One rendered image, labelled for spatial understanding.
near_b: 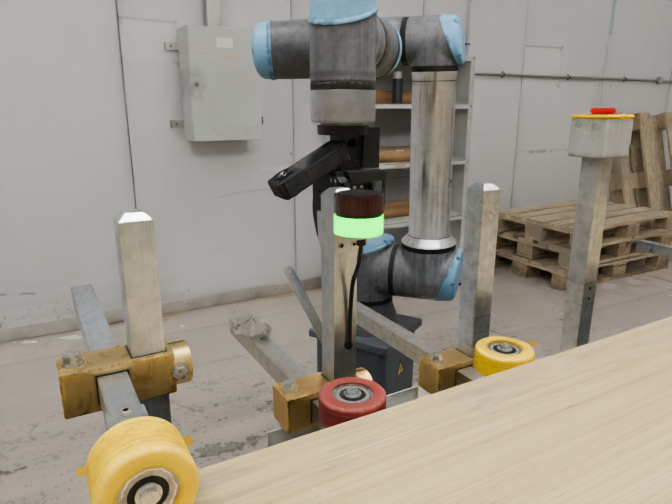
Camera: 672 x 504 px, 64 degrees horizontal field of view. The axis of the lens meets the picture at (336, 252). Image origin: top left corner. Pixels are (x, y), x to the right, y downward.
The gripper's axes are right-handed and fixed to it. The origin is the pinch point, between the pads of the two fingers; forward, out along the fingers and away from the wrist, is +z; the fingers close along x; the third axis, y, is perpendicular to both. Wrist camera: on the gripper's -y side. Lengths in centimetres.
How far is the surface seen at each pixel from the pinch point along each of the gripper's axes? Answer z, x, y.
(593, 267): 5.2, -9.5, 48.3
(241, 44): -56, 232, 73
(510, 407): 10.8, -28.9, 7.6
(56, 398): 101, 178, -39
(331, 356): 9.9, -8.9, -4.7
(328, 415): 11.4, -19.1, -10.8
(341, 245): -5.6, -10.1, -3.9
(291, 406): 14.7, -10.3, -11.4
